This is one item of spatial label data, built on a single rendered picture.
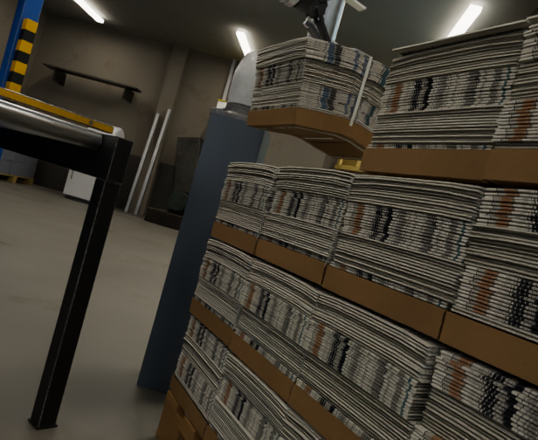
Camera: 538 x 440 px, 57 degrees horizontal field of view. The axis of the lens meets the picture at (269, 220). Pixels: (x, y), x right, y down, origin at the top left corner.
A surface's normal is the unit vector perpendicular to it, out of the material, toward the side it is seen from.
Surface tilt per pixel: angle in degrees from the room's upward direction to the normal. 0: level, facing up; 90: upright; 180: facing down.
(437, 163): 93
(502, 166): 93
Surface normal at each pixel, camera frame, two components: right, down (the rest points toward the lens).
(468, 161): -0.86, -0.18
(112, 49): -0.09, -0.01
